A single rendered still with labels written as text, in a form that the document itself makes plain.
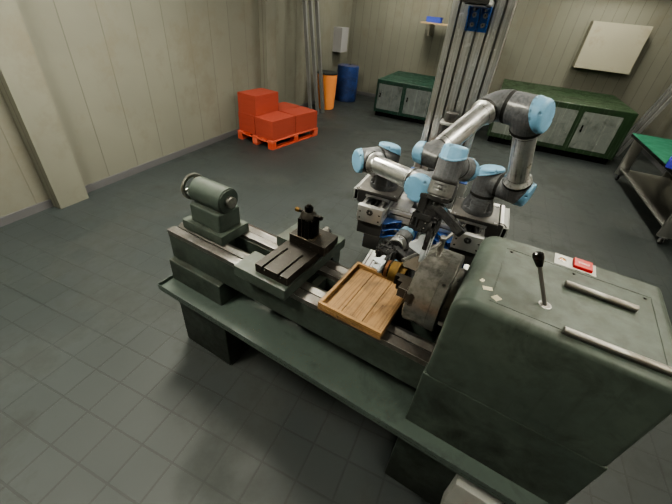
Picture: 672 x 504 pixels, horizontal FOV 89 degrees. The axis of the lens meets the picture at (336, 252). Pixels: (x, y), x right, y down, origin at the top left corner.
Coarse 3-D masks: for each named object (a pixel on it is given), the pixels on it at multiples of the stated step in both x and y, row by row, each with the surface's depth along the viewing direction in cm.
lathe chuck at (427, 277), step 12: (432, 252) 125; (444, 252) 126; (420, 264) 122; (432, 264) 122; (444, 264) 121; (420, 276) 121; (432, 276) 120; (420, 288) 120; (432, 288) 119; (420, 300) 121; (408, 312) 126; (420, 312) 123; (420, 324) 128
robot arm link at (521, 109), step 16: (512, 96) 121; (528, 96) 118; (544, 96) 117; (512, 112) 121; (528, 112) 117; (544, 112) 115; (512, 128) 126; (528, 128) 121; (544, 128) 120; (512, 144) 134; (528, 144) 129; (512, 160) 139; (528, 160) 136; (512, 176) 145; (528, 176) 144; (496, 192) 157; (512, 192) 150; (528, 192) 148
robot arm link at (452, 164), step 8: (448, 144) 98; (448, 152) 97; (456, 152) 97; (464, 152) 97; (440, 160) 99; (448, 160) 97; (456, 160) 97; (464, 160) 98; (440, 168) 99; (448, 168) 98; (456, 168) 98; (464, 168) 100; (432, 176) 102; (440, 176) 99; (448, 176) 99; (456, 176) 99
